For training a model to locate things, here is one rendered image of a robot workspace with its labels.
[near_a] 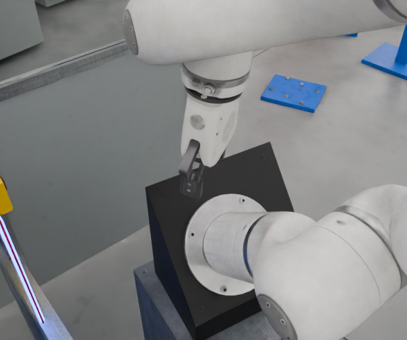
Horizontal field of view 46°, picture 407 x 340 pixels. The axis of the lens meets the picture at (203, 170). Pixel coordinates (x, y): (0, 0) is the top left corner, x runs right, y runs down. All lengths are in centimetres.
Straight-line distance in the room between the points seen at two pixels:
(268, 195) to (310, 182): 169
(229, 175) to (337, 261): 44
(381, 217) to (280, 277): 13
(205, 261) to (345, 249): 40
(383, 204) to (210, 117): 22
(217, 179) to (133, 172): 116
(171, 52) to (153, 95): 145
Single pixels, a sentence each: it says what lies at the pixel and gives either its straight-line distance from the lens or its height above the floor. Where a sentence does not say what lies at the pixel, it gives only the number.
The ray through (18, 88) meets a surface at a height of 98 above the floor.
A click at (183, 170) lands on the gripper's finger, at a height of 139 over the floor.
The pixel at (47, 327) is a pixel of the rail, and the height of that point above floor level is 86.
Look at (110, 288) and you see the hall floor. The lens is 220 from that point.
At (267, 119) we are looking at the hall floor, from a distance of 305.
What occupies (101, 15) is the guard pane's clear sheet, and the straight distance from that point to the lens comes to 167.
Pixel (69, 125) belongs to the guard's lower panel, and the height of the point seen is 77.
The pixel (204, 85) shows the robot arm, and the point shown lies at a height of 149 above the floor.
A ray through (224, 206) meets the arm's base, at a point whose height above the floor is 114.
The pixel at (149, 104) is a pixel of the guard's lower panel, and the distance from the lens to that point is 191.
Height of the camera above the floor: 180
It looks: 43 degrees down
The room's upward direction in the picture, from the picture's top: straight up
